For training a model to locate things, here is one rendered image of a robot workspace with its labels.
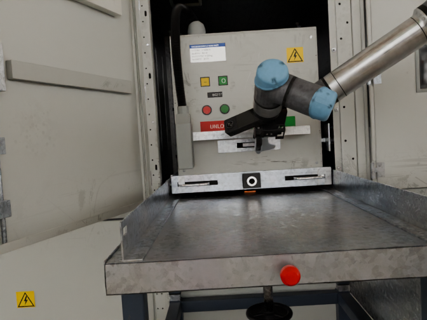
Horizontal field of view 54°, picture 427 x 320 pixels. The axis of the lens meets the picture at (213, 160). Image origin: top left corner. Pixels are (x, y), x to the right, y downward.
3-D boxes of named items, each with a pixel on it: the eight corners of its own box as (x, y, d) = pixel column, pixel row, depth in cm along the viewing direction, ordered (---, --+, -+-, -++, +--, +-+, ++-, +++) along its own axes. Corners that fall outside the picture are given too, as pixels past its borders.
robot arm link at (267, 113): (255, 110, 104) (251, 84, 108) (253, 120, 108) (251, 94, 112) (285, 108, 104) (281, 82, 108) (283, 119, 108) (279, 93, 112)
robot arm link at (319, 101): (340, 93, 103) (298, 77, 106) (339, 91, 93) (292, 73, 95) (326, 123, 105) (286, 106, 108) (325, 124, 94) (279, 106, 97)
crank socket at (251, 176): (261, 188, 139) (260, 173, 139) (243, 188, 139) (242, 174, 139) (260, 186, 142) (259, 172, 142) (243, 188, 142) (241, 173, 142)
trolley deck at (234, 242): (471, 275, 71) (471, 240, 71) (105, 296, 72) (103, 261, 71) (347, 207, 139) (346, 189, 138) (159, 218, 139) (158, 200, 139)
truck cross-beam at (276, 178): (332, 184, 142) (331, 166, 141) (171, 193, 142) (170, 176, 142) (328, 182, 147) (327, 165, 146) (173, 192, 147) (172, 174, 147)
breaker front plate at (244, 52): (323, 171, 142) (316, 28, 139) (179, 180, 142) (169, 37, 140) (321, 171, 143) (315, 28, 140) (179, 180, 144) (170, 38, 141)
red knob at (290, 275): (302, 287, 67) (301, 267, 67) (281, 288, 67) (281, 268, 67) (297, 278, 71) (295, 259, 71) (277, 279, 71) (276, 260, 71)
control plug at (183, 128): (193, 168, 132) (190, 112, 131) (178, 169, 132) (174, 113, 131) (194, 167, 140) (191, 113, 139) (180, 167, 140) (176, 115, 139)
